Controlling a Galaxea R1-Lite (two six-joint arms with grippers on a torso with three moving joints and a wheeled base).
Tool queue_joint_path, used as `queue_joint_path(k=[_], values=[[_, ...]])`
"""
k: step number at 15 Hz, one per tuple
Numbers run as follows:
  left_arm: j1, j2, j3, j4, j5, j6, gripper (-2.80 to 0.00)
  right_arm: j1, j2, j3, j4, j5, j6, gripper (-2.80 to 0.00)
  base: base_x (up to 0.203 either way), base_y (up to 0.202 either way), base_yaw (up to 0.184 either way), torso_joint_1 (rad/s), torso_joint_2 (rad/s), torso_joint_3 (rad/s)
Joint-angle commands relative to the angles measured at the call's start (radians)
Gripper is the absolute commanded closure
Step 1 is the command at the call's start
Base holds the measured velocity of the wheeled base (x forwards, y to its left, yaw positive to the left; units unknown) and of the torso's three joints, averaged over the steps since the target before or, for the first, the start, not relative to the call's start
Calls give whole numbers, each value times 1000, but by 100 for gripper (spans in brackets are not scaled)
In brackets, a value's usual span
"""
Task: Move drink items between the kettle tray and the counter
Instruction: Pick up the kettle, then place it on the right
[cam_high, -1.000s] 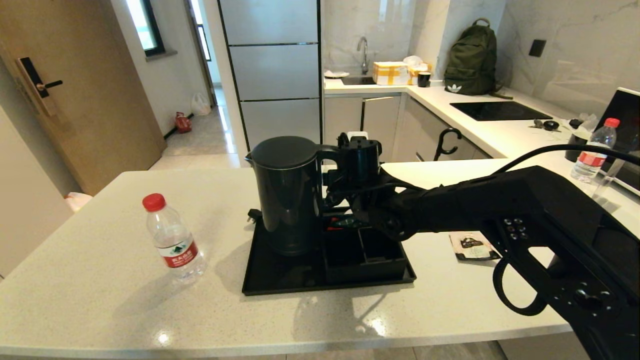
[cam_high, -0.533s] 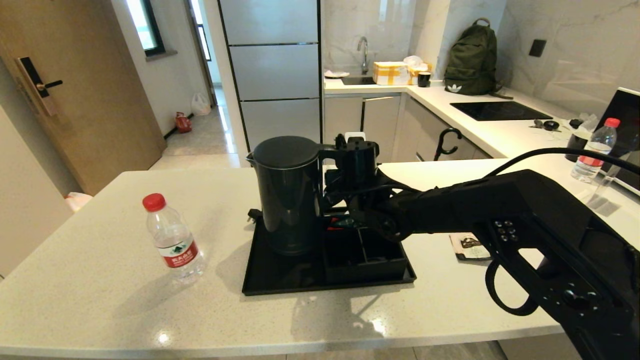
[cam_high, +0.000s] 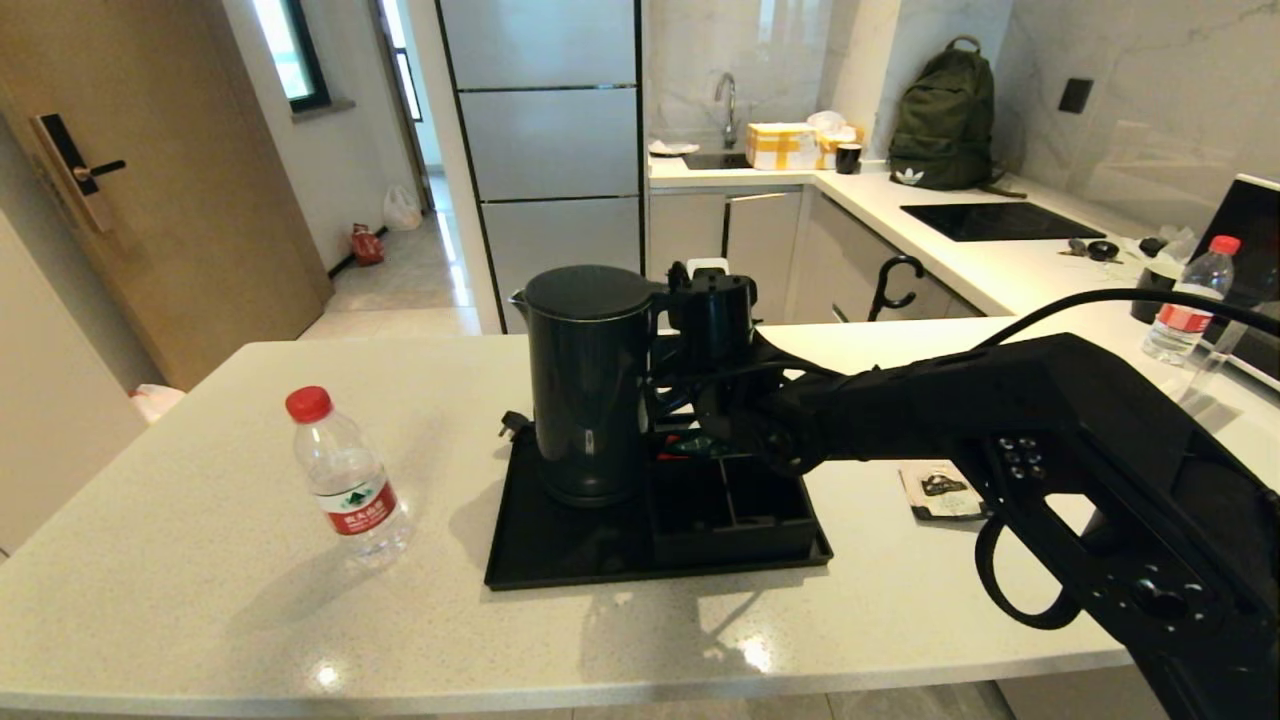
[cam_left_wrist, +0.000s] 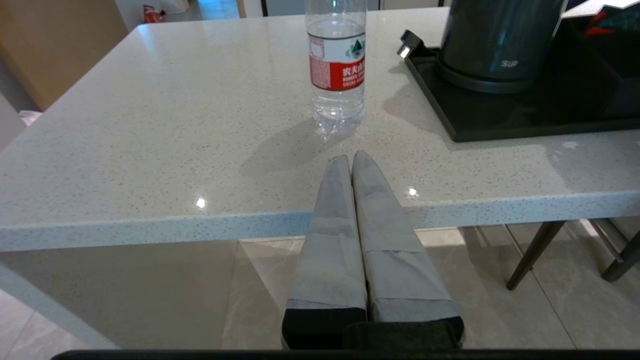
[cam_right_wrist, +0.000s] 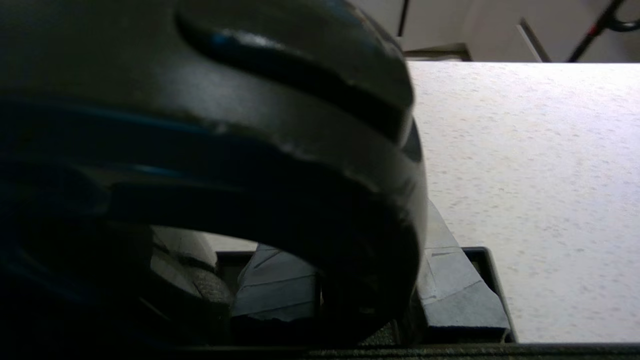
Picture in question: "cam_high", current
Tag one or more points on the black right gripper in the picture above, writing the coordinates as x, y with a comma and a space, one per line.
735, 400

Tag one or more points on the black electric kettle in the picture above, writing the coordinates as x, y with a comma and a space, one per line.
585, 390

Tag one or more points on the pink tea bag packet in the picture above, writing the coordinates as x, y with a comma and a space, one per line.
935, 495

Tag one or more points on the clear water bottle green logo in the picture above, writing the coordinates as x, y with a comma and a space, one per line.
350, 490

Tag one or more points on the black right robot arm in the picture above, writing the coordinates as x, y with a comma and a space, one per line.
1100, 420

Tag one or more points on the black cylindrical container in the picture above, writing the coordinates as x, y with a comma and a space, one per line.
1148, 290

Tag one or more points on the clear water bottle red label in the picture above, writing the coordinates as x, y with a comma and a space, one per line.
1190, 300

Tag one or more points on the dark green red sachet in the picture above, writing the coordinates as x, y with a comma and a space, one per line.
685, 447

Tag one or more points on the black compartment organizer box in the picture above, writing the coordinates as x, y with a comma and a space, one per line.
740, 525

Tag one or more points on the grey cabinet door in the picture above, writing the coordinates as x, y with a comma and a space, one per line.
685, 225
770, 250

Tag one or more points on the grey corner cabinet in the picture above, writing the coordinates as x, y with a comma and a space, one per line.
835, 270

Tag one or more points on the black power plug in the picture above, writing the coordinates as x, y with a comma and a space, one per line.
514, 425

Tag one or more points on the black rectangular serving tray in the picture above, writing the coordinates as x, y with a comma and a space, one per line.
560, 550

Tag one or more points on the dark kitchen sink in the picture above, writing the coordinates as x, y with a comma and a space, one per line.
715, 161

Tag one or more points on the white box yellow tape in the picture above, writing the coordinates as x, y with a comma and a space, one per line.
780, 147

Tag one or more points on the white plate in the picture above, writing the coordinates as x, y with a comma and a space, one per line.
672, 149

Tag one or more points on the black mug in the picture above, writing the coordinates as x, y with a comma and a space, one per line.
848, 159

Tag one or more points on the chrome sink faucet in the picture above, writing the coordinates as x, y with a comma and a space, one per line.
728, 110

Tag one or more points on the crumpled white bag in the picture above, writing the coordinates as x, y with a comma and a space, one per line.
827, 122

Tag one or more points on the black induction cooktop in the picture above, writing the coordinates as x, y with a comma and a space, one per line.
990, 222

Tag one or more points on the silver refrigerator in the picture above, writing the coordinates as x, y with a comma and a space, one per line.
545, 140

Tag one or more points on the green backpack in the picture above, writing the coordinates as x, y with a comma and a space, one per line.
940, 120

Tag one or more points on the white plastic bag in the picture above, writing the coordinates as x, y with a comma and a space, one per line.
402, 210

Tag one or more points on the black key fob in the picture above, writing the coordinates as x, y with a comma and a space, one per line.
1104, 251

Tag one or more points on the red bag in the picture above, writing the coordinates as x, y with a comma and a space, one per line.
367, 246

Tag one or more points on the crumpled clear plastic wrap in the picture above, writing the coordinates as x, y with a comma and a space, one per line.
1175, 243

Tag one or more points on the clear acrylic sign holder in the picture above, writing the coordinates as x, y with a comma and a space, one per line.
1215, 375

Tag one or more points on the white framed black appliance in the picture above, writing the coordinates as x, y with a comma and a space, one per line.
1255, 225

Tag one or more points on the dark framed window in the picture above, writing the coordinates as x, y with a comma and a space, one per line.
305, 50

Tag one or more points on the wooden door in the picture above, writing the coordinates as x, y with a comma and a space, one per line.
200, 200

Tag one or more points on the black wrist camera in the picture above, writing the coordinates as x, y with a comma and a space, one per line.
715, 305

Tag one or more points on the black wall socket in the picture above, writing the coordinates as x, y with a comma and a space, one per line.
1074, 96

